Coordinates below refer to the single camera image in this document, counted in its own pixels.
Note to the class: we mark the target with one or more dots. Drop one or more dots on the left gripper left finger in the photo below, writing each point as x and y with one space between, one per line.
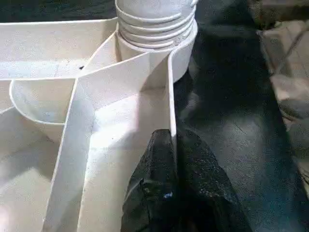
154 188

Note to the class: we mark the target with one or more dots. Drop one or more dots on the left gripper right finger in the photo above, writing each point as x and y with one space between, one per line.
202 188

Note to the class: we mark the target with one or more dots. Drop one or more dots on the white plastic table top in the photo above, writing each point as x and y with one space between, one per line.
108 96

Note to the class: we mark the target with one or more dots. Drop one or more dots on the white plastic table leg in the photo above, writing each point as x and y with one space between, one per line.
154 14

